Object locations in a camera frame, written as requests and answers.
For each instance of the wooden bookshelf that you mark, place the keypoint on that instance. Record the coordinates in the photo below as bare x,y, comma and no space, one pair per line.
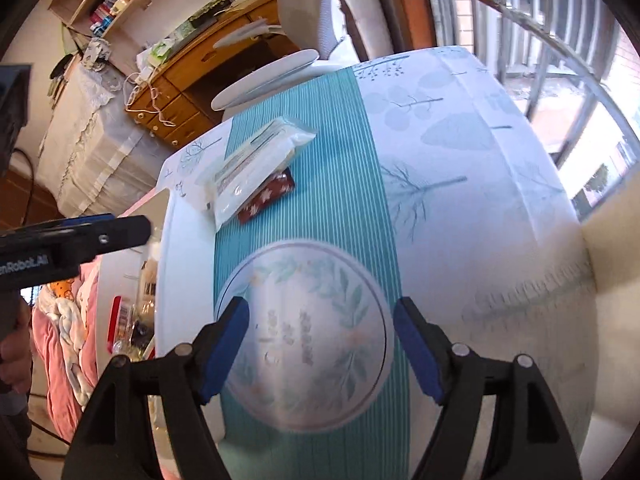
165,15

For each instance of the white mug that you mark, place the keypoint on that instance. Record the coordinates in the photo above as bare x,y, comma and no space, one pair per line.
120,5

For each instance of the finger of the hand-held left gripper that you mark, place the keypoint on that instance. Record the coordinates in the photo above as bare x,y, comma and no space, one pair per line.
115,237

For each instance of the wooden desk with drawers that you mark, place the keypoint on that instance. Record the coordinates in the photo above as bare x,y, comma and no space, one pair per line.
200,70

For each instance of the floral curtain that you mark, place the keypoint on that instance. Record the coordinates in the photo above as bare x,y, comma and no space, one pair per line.
615,285

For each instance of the metal window grille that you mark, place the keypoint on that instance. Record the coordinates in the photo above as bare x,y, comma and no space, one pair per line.
500,5

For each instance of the pink blanket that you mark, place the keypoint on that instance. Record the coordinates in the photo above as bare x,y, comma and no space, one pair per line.
60,390

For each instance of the person's left hand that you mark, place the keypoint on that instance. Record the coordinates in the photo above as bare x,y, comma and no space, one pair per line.
15,345

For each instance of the lace covered cabinet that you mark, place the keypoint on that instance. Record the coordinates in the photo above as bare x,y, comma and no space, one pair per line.
90,150

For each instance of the brown wooden window frame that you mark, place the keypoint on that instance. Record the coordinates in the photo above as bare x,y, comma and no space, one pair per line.
405,10

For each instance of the black keyboard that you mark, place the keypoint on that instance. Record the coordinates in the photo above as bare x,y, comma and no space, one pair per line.
197,35

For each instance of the black round object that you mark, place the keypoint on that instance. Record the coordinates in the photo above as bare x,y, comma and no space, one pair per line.
65,66

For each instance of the white plastic bin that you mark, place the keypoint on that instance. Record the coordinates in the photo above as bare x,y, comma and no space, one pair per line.
185,270

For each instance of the wooden door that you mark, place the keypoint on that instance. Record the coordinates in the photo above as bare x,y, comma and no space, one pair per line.
30,195

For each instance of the clear white wafer packet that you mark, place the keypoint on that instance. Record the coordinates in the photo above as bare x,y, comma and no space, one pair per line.
255,165

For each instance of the cream packet red border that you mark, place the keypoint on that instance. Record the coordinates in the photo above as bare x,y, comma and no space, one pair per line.
120,315

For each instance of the grey office chair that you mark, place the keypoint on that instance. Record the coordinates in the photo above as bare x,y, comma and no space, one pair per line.
305,0

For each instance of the white sheer curtain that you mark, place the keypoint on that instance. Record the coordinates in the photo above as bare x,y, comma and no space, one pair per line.
365,5

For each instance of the plush doll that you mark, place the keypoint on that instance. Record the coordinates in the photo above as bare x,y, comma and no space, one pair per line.
65,315

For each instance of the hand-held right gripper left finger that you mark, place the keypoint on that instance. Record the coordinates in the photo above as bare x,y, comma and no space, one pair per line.
225,350

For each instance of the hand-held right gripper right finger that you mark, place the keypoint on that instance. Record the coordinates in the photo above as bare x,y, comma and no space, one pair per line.
417,355

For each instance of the floral cloth pouch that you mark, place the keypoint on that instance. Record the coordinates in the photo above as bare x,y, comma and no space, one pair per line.
97,52

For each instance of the green tissue pack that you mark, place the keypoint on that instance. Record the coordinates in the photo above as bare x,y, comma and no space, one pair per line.
160,52

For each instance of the dark red star packet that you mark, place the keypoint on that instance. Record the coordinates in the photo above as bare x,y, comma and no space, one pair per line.
267,195

